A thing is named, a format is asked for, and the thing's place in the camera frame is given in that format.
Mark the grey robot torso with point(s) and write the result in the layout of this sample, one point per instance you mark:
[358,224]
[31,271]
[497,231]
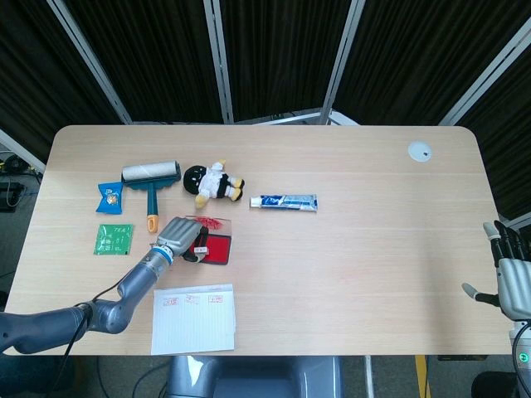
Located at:
[253,377]

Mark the black power strip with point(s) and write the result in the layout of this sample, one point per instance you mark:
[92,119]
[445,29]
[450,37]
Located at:
[12,197]

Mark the grey metal partition post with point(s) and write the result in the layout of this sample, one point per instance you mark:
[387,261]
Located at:
[485,70]
[220,62]
[342,62]
[20,149]
[89,58]

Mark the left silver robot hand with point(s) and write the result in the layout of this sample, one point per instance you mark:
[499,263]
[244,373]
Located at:
[178,233]

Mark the green tea packet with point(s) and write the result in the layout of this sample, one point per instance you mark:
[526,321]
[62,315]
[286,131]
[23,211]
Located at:
[114,239]

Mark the white lined notepad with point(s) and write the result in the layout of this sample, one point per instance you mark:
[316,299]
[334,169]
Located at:
[193,321]

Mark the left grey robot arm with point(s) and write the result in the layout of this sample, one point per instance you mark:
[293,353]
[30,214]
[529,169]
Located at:
[124,290]

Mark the blue snack packet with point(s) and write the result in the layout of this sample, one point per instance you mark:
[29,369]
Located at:
[110,199]

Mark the red ink pad clear lid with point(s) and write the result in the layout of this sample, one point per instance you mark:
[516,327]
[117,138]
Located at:
[217,246]

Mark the black white plush doll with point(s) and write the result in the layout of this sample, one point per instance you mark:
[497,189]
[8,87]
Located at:
[209,182]

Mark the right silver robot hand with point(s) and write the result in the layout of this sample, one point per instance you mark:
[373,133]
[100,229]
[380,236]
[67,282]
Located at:
[512,286]

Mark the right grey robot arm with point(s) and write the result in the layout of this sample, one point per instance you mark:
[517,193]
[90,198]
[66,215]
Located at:
[523,352]

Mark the teal lint roller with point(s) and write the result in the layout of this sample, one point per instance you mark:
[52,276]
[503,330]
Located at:
[151,172]

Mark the blue white toothpaste tube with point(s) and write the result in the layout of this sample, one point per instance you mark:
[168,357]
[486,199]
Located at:
[286,202]

